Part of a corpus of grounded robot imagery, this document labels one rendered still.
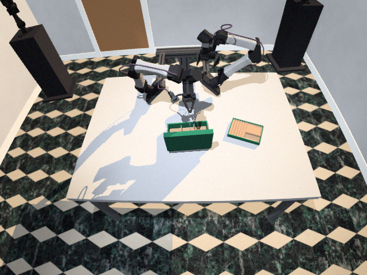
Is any green jewelry box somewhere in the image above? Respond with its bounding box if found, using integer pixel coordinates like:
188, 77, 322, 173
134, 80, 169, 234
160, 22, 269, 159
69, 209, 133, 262
163, 120, 214, 151

